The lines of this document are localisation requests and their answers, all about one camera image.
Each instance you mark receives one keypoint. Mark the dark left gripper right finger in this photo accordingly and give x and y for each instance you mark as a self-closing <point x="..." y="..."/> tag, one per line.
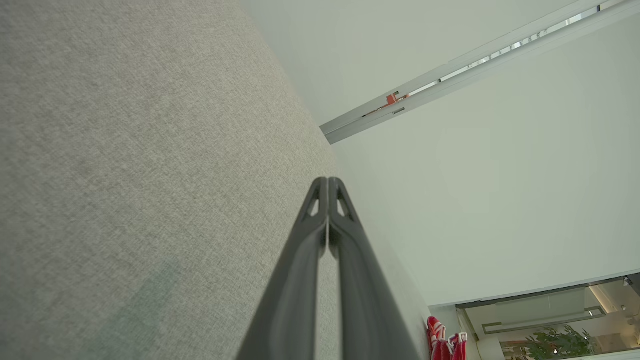
<point x="365" y="300"/>

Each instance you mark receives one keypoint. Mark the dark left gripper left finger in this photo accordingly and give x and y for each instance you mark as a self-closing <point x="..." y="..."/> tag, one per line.
<point x="295" y="290"/>

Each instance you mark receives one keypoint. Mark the red basketball jersey white sleeves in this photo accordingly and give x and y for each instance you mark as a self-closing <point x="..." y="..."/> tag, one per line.
<point x="436" y="335"/>

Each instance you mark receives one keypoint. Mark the red shorts white side stripes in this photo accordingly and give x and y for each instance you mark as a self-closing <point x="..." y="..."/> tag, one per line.
<point x="459" y="350"/>

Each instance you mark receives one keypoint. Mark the green potted plant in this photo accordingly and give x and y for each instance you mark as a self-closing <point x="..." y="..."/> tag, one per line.
<point x="555" y="345"/>

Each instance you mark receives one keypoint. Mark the small red clip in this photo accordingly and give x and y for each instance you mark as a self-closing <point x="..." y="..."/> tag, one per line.
<point x="392" y="99"/>

